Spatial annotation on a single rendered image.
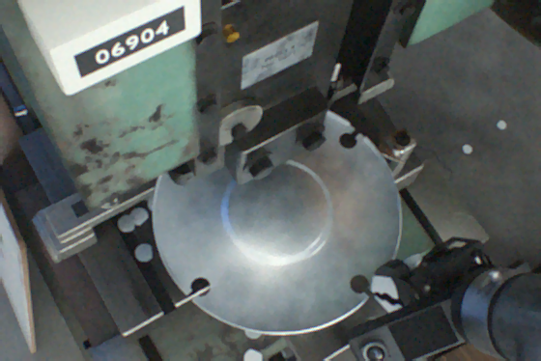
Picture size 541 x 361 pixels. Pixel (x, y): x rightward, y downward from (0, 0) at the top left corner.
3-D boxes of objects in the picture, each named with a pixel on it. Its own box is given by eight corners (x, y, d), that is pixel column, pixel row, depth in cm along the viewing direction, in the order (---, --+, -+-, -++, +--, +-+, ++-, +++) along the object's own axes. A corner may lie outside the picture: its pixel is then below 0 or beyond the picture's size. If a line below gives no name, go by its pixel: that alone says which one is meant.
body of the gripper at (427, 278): (478, 295, 77) (555, 315, 65) (414, 341, 75) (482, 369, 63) (446, 233, 76) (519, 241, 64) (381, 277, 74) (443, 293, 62)
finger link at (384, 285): (408, 263, 85) (450, 273, 76) (366, 291, 83) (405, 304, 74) (395, 240, 84) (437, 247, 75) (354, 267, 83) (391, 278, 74)
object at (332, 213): (271, 60, 94) (271, 56, 93) (448, 208, 88) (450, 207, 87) (100, 211, 85) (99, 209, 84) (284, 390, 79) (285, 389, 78)
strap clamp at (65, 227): (177, 200, 94) (172, 169, 84) (56, 263, 90) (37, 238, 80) (155, 162, 96) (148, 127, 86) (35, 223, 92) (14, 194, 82)
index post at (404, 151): (401, 171, 98) (420, 140, 89) (383, 181, 97) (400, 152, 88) (389, 154, 98) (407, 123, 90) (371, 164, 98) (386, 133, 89)
